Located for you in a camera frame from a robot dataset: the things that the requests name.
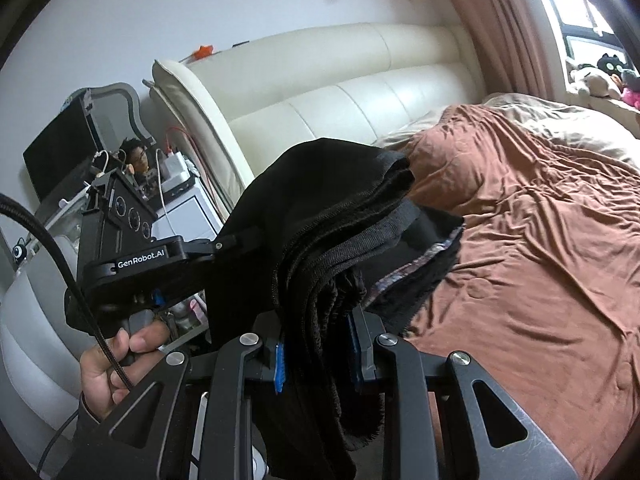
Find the silver curved frame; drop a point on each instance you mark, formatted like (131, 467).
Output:
(125, 105)

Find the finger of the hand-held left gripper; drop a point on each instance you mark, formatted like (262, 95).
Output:
(235, 242)

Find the beige duvet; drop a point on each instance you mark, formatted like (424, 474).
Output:
(575, 125)

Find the white nightstand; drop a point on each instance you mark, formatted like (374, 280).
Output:
(185, 210)

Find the white charger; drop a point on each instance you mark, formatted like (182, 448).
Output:
(176, 162)

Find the black cat plush toy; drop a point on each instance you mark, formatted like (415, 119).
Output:
(612, 64)

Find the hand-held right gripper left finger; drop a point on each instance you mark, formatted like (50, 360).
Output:
(278, 366)

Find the person's left forearm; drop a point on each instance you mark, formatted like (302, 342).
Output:
(87, 427)

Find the orange toy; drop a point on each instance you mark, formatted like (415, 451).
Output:
(203, 51)

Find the beige plush toy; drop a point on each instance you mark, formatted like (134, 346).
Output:
(595, 82)

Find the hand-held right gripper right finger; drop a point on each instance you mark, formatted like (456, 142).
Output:
(356, 357)

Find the pink curtain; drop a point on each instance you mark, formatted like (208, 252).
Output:
(505, 25)

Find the window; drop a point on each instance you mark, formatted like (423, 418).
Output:
(585, 10)

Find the brown blanket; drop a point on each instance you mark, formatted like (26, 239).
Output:
(525, 260)

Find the black pants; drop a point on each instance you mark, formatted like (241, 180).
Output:
(320, 220)

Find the cream leather headboard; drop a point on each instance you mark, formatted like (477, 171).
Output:
(325, 110)

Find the black monitor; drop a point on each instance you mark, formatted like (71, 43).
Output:
(57, 150)

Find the person's left hand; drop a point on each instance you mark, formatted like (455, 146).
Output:
(105, 365)

